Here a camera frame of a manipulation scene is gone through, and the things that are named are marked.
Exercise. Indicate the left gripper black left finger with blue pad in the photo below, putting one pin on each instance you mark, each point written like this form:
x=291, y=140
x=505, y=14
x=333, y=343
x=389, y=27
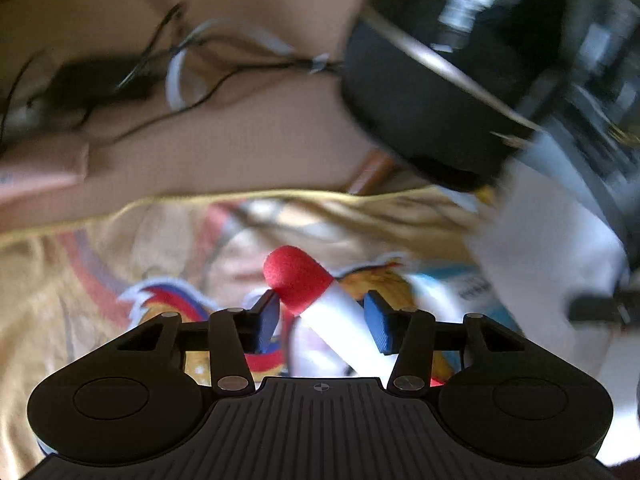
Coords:
x=232, y=334

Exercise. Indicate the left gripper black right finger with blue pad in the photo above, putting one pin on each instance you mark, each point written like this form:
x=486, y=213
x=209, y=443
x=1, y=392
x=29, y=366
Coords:
x=407, y=335

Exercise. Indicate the white red foam rocket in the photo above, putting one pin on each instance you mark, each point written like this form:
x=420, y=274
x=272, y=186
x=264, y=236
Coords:
x=325, y=329

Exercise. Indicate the blue white box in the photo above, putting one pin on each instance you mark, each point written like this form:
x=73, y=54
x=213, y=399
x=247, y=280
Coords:
x=450, y=290

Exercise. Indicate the yellow cartoon print cloth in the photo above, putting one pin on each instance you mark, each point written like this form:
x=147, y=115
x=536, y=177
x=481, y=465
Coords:
x=67, y=289

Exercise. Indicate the pink tube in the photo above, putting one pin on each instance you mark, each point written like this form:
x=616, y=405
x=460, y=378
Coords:
x=44, y=165

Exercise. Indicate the black round appliance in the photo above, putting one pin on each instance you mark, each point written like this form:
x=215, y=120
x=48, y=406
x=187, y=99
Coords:
x=454, y=88

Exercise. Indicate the black power adapter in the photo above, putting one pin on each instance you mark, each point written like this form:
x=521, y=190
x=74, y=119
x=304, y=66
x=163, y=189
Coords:
x=86, y=83

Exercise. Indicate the brown wooden handle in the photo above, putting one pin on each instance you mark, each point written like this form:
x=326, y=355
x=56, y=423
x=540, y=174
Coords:
x=373, y=172

